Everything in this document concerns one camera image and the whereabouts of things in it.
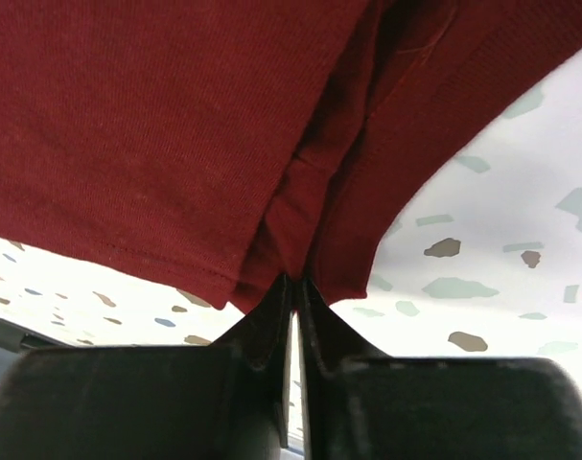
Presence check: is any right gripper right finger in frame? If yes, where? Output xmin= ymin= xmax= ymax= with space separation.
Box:
xmin=294 ymin=280 xmax=582 ymax=460

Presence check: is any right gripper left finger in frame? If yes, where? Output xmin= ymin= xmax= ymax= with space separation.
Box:
xmin=0 ymin=277 xmax=291 ymax=459

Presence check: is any dark red t-shirt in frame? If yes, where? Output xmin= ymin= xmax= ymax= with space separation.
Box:
xmin=0 ymin=1 xmax=582 ymax=311

